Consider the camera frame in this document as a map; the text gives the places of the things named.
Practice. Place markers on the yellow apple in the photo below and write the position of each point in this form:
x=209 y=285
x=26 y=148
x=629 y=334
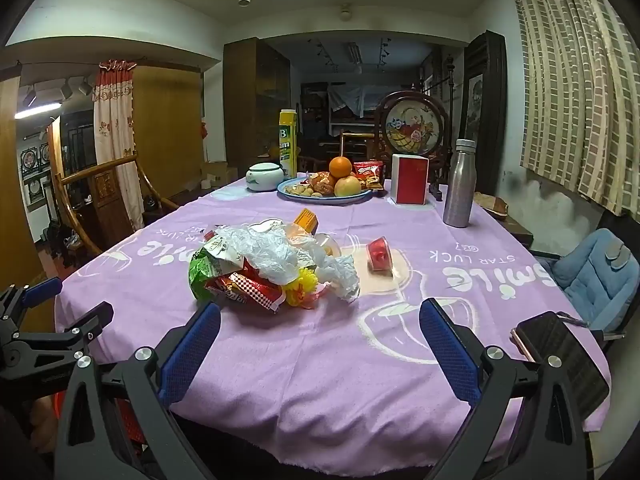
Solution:
x=347 y=187

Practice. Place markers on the red checkered snack packet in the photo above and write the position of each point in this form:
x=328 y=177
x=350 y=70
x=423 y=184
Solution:
x=250 y=292

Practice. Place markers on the purple printed tablecloth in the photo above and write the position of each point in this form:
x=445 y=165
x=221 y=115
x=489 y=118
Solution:
x=310 y=370

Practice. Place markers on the cardboard box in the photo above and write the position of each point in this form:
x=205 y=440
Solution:
x=220 y=175

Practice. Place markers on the checkered curtain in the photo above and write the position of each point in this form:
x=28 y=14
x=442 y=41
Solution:
x=575 y=85

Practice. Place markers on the yellow canister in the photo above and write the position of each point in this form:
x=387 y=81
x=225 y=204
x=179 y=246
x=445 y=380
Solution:
x=288 y=145

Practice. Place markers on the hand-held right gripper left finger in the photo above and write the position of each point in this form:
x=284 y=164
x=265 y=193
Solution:
x=192 y=355

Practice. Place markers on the green snack packet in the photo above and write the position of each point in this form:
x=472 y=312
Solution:
x=200 y=275

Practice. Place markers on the clear jelly cup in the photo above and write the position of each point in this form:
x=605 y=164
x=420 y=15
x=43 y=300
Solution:
x=327 y=246

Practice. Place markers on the blue fruit plate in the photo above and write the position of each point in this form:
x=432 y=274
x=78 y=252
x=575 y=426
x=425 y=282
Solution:
x=350 y=197

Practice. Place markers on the white paper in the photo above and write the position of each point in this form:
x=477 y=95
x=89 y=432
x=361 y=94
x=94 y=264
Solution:
x=340 y=277

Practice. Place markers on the red jelly cup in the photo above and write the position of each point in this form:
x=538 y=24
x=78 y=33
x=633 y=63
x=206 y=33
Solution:
x=378 y=255

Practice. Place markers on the smartphone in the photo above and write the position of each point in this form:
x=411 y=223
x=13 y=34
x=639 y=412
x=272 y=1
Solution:
x=570 y=345

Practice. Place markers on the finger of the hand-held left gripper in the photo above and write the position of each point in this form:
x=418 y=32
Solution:
x=95 y=317
x=42 y=291

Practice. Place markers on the round embroidered table screen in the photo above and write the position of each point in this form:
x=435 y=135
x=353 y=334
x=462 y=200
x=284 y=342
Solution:
x=412 y=127

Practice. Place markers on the yellow wrapper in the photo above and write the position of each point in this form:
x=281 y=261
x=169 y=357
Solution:
x=305 y=280

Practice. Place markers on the white ceramic jar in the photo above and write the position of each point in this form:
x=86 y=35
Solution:
x=265 y=177

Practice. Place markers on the floral curtain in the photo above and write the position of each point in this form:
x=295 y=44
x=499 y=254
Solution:
x=114 y=120

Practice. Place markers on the orange snack packet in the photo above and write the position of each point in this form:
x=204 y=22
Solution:
x=306 y=220

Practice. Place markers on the wooden armchair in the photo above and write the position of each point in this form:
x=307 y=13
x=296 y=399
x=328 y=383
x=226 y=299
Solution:
x=107 y=195

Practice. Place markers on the orange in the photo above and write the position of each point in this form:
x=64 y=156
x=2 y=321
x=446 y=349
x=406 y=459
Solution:
x=341 y=166

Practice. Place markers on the white dust cloth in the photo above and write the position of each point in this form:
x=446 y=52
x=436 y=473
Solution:
x=355 y=97

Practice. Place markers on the fluorescent tube light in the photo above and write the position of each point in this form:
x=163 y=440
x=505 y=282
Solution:
x=37 y=110

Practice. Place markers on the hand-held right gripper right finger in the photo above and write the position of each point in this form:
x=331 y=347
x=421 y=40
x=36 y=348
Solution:
x=450 y=355

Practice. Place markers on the pile of nuts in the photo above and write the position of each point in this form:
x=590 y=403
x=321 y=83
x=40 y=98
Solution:
x=300 y=191

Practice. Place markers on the wooden chair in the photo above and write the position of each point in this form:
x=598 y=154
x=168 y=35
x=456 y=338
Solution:
x=357 y=136

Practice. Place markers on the blue cushioned chair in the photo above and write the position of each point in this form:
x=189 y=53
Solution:
x=590 y=270

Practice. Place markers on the dark wooden cabinet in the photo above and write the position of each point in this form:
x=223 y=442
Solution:
x=255 y=100

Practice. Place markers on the red white box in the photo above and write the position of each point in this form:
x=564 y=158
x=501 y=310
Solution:
x=412 y=180

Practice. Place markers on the brown crumpled item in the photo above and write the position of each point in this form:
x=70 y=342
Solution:
x=492 y=205

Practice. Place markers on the steel water bottle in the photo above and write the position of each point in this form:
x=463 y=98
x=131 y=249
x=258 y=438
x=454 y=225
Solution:
x=459 y=190

